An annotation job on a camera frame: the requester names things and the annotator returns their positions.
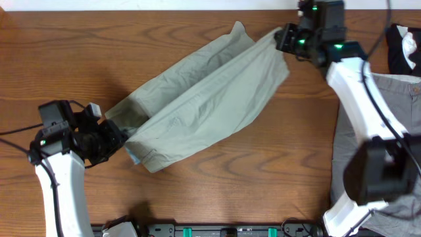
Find light green khaki shorts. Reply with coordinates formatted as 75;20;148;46
105;22;289;172

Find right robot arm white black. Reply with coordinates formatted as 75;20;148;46
274;0;420;236

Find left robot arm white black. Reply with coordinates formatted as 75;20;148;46
28;100;139;236

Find black and white garment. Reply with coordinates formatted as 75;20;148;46
386;23;420;77

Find grey shorts on pile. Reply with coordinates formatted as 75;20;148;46
330;72;421;237

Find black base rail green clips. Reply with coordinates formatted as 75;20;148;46
91;215;325;237

